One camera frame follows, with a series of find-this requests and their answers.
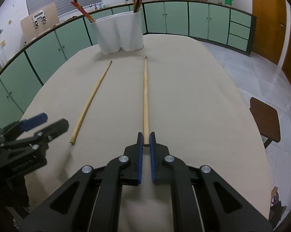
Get plain wooden chopstick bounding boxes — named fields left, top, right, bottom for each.
left=143, top=57, right=150, bottom=146
left=70, top=61, right=112, bottom=145

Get white double utensil holder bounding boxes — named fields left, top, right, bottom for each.
left=91, top=12, right=144, bottom=55

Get chrome sink faucet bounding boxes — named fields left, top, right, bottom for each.
left=89, top=0, right=96, bottom=9

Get brown wooden chair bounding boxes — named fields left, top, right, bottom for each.
left=250, top=97, right=281, bottom=149

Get green lower kitchen cabinets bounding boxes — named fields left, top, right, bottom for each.
left=0, top=1, right=257, bottom=128

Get red-tipped wooden chopstick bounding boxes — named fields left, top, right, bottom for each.
left=73, top=0, right=97, bottom=23

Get brown cardboard board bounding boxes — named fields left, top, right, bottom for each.
left=20, top=3, right=60, bottom=43

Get wooden door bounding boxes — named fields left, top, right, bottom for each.
left=252, top=0, right=291, bottom=84

